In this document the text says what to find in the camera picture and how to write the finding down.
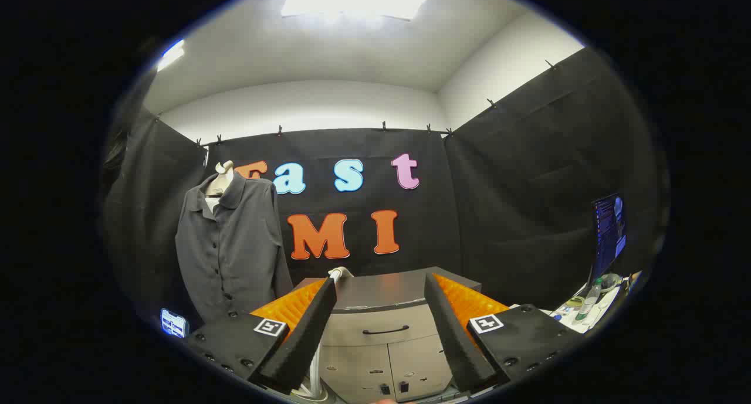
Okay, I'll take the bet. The small ceiling light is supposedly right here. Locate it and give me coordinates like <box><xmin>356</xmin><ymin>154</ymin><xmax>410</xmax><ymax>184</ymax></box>
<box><xmin>156</xmin><ymin>39</ymin><xmax>185</xmax><ymax>72</ymax></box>

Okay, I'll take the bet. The cream clothes hanger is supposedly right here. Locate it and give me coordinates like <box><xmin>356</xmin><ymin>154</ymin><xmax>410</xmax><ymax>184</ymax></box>
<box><xmin>205</xmin><ymin>161</ymin><xmax>235</xmax><ymax>212</ymax></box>

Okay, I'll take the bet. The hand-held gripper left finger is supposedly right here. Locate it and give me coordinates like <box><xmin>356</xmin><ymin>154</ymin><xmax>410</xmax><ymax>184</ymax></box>
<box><xmin>187</xmin><ymin>277</ymin><xmax>338</xmax><ymax>395</ymax></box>

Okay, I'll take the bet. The grey cabinet with drawers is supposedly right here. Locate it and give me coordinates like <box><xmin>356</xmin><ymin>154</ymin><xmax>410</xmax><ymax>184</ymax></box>
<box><xmin>292</xmin><ymin>267</ymin><xmax>483</xmax><ymax>403</ymax></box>

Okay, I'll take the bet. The grey button shirt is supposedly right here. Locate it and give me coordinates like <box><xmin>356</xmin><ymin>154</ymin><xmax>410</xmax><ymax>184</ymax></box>
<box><xmin>175</xmin><ymin>171</ymin><xmax>294</xmax><ymax>325</ymax></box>

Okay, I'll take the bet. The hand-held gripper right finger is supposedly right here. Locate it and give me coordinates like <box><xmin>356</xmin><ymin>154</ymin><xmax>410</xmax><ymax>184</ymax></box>
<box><xmin>424</xmin><ymin>272</ymin><xmax>581</xmax><ymax>393</ymax></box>

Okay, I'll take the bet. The smartphone with lit screen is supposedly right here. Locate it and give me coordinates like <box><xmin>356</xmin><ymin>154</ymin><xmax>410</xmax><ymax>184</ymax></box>
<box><xmin>160</xmin><ymin>308</ymin><xmax>190</xmax><ymax>338</ymax></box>

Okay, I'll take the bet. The clear plastic bottle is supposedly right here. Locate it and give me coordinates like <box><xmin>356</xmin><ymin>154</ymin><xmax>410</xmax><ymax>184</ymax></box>
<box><xmin>575</xmin><ymin>278</ymin><xmax>603</xmax><ymax>325</ymax></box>

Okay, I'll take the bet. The computer monitor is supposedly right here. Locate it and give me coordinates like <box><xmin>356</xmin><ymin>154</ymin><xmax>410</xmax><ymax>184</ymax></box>
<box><xmin>588</xmin><ymin>193</ymin><xmax>628</xmax><ymax>287</ymax></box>

